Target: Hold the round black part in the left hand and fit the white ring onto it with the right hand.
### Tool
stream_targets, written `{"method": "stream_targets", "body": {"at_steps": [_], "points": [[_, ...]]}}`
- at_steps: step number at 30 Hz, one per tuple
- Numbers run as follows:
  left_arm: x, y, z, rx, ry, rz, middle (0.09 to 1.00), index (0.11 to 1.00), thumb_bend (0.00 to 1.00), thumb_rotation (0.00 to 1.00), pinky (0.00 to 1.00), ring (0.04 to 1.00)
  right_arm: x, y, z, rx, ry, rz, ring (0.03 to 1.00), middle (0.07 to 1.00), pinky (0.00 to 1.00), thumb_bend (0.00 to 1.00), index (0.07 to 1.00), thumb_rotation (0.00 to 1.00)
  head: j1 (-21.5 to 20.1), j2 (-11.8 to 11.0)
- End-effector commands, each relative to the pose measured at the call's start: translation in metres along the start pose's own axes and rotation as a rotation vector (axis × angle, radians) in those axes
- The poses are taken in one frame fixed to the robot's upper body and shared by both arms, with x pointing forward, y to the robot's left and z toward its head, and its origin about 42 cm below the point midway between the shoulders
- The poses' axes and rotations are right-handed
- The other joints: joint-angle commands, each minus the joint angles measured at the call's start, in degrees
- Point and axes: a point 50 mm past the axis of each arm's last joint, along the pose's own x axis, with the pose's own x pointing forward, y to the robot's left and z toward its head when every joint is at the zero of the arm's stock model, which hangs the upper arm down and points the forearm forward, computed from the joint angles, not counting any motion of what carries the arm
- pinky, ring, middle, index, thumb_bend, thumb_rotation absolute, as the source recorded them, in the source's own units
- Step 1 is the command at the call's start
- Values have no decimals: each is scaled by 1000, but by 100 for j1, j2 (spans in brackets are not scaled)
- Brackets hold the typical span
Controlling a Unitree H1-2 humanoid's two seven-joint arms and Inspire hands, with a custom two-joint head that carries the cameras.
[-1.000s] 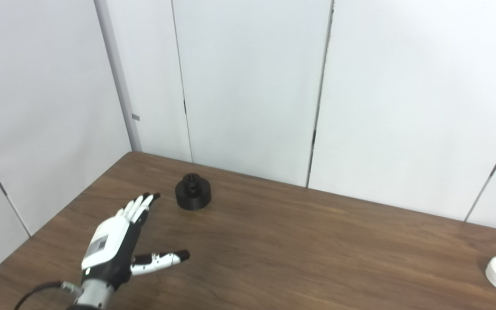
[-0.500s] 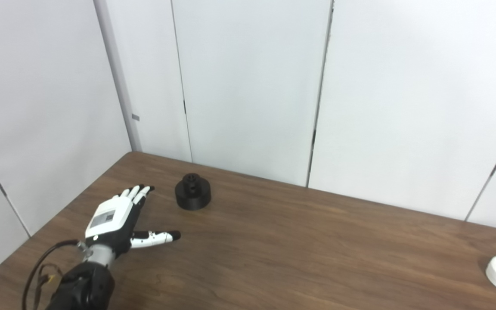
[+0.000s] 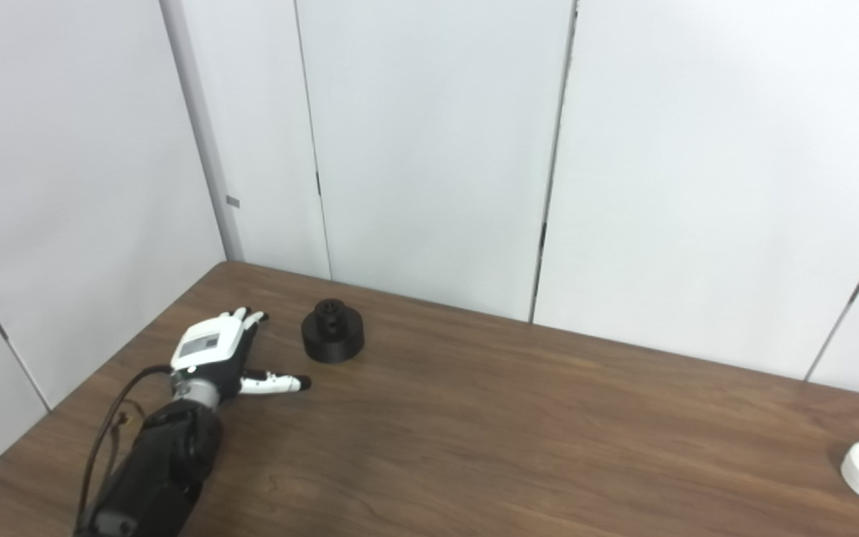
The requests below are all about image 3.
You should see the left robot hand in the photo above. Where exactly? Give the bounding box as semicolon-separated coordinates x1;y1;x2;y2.
170;307;312;400

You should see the round black part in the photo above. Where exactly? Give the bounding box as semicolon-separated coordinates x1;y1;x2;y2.
301;299;365;364

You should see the thin left arm wire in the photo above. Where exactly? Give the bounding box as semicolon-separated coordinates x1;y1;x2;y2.
111;401;144;435

